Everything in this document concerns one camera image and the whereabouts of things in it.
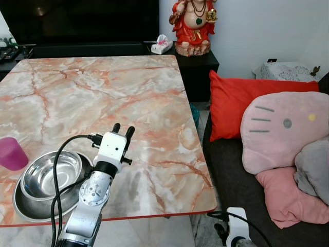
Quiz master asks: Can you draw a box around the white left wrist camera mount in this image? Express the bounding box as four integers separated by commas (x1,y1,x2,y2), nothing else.
97,132,127,166

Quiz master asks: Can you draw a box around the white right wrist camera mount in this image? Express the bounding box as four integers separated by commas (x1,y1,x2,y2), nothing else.
226,207,251,242

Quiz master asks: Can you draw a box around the black television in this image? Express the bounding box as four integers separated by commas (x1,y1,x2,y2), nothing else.
0,0,160,46

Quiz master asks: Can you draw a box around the dark brown sofa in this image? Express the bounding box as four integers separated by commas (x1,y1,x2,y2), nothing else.
202,72,329,247

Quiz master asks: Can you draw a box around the grey plush pillow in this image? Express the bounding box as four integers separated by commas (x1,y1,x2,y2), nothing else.
294,138,329,204

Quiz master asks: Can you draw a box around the large steel bowl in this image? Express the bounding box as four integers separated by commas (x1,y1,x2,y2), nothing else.
13,154,96,223

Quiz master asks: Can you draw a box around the pink cat face pillow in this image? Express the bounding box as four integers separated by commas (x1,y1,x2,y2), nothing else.
241,91,329,175

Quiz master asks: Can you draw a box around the plain pink pillow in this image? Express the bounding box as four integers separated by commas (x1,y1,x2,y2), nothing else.
255,166,329,229

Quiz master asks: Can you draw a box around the marble pattern folding table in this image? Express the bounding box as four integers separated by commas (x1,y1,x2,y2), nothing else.
0,54,218,228

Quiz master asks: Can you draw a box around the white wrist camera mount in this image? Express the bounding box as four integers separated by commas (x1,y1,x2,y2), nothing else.
226,207,251,242
97,132,127,166

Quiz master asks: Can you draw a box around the red laughing buddha statue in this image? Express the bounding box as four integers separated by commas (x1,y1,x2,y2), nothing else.
170,0,218,57

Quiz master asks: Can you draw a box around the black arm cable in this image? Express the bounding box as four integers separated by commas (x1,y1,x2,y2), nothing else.
50,134,103,247
207,210,273,247

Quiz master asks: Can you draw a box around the white tissue box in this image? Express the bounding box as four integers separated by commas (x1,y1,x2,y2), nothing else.
151,34,174,55

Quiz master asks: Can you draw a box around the small steel bowl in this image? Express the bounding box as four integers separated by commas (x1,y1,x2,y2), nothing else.
21,150,85,201

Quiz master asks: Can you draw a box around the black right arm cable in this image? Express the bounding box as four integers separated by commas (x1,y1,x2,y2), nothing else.
207,210,273,247

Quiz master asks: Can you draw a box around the white patterned cloth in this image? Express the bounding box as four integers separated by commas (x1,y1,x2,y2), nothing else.
252,62,315,83

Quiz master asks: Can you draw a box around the teal plastic basin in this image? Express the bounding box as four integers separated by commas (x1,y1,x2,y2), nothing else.
190,103,200,129

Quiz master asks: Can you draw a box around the purple plastic cup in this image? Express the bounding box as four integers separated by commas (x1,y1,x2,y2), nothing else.
0,137,29,171

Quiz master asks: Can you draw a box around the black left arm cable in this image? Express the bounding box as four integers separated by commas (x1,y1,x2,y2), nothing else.
50,134,103,247

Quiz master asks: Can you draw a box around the red cushion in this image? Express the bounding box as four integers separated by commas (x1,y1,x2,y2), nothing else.
209,70,319,142

